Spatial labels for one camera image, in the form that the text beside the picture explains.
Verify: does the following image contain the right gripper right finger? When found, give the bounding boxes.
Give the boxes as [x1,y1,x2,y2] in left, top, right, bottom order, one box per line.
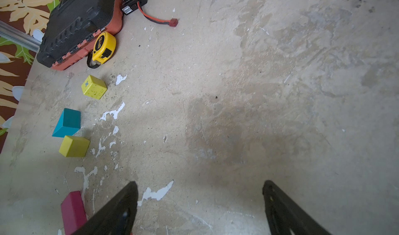
[262,180,330,235]

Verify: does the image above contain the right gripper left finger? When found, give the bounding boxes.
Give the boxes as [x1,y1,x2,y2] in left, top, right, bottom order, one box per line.
[74,182,139,235]

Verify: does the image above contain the magenta block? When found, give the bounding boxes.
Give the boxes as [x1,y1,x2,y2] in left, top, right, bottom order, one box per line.
[61,191,87,235]

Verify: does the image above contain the small yellow cube block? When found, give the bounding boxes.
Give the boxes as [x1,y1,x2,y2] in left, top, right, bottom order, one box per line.
[59,136,90,158]

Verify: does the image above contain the olive small cube block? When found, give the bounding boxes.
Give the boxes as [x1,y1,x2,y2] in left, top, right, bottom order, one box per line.
[81,75,108,100]

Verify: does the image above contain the teal triangle block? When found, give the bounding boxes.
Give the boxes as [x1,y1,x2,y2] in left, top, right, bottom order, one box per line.
[52,108,81,138]

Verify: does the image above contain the yellow tape measure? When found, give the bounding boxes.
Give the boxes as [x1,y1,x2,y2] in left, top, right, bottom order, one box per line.
[87,32,116,69]

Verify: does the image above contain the black tool case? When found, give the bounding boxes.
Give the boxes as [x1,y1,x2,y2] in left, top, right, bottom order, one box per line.
[36,0,123,71]

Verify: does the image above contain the red cable piece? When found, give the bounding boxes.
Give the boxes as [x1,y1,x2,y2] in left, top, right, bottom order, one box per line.
[137,1,179,28]

